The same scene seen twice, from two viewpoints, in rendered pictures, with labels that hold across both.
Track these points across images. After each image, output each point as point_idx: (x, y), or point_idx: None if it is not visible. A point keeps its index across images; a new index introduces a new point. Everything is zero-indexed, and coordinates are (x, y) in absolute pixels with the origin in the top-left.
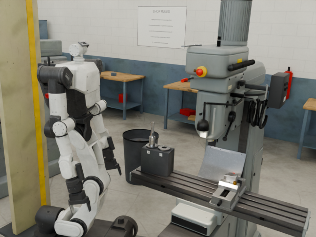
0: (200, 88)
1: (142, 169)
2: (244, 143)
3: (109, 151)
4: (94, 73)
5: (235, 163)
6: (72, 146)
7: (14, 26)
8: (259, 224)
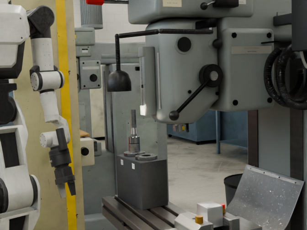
0: (134, 17)
1: (118, 194)
2: (298, 157)
3: (57, 151)
4: (4, 15)
5: (282, 202)
6: (193, 202)
7: (36, 3)
8: None
